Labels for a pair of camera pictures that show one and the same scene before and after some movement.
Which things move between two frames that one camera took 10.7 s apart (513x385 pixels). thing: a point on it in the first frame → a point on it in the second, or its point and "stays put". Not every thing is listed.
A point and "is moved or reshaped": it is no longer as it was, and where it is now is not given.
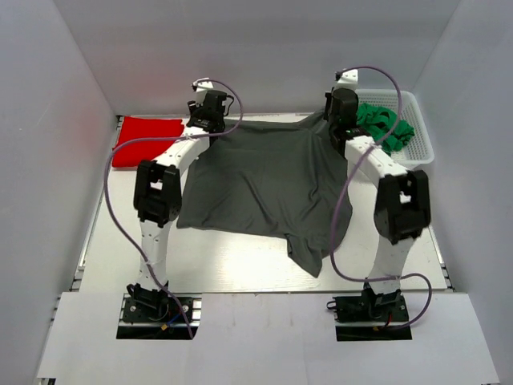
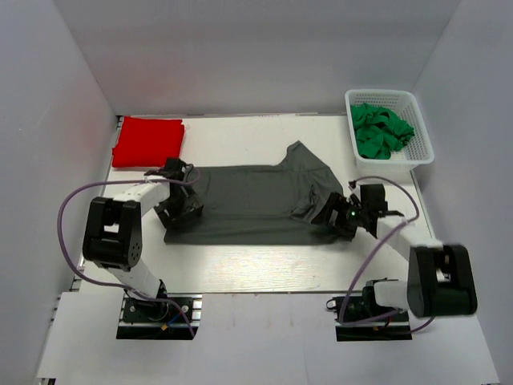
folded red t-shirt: (143, 151) stays put
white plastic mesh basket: (420, 151) stays put
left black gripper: (200, 121) → (176, 214)
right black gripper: (331, 112) → (329, 211)
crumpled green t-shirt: (378, 122) stays put
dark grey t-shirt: (273, 175) is moved or reshaped
